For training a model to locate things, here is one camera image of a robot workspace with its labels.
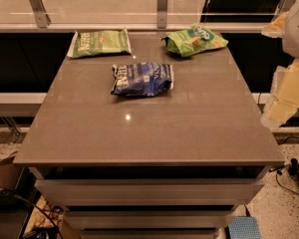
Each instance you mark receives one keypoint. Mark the metal railing post left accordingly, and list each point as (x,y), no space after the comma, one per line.
(41,16)

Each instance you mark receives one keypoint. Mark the light green chip bag right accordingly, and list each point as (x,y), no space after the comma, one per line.
(193,40)

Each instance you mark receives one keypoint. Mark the green chip bag left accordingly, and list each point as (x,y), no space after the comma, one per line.
(89,44)

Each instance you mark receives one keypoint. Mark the blue perforated box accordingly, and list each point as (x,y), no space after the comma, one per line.
(243,227)

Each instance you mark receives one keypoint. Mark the blue chip bag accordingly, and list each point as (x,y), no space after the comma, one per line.
(142,79)

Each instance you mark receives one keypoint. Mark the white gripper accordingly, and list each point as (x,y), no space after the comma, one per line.
(297,34)

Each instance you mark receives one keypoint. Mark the grey drawer cabinet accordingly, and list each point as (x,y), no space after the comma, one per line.
(175,166)

